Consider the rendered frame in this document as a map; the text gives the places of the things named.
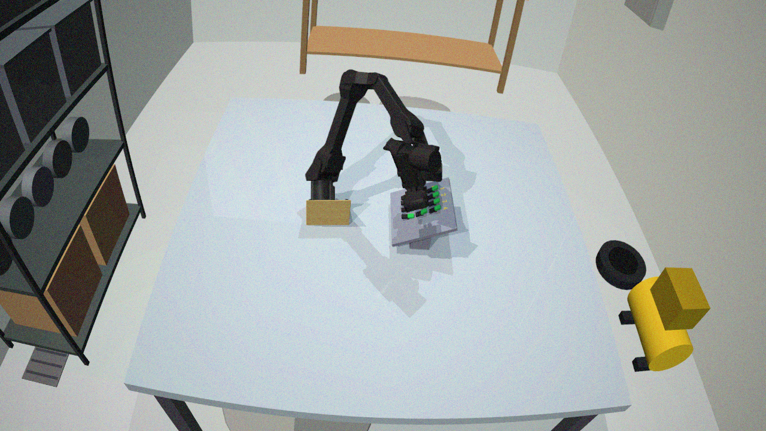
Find grey switch panel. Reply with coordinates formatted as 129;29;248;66
390;178;458;250

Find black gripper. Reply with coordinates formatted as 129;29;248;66
397;167;429;212

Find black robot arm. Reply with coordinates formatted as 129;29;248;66
305;69;443;200

